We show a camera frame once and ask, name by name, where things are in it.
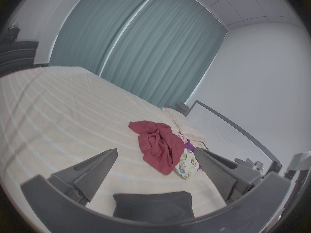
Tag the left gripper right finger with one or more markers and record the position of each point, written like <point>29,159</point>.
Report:
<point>226,178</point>

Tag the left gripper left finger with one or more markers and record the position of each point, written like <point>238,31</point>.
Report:
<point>90,176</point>

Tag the black T-shirt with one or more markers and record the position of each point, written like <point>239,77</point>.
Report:
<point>153,205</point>

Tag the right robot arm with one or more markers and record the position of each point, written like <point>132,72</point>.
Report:
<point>258,165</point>

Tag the bed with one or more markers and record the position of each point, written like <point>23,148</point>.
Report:
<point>60,110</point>

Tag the white printed garment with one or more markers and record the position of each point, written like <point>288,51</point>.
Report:
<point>186,166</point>

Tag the pink garment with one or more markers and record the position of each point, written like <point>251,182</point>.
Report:
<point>182,137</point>

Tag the pale pink pillow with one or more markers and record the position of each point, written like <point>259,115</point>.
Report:
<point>184,127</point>

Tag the dark red garment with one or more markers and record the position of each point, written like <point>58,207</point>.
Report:
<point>160,149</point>

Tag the grey bedside table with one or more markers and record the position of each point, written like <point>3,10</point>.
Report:
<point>182,107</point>

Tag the black chest of drawers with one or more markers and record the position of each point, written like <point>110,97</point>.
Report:
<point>17,57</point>

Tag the blue-green curtain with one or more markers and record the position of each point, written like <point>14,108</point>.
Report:
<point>170,45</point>
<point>92,28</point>

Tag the dark grey garment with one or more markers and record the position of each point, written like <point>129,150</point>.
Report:
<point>13,34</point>

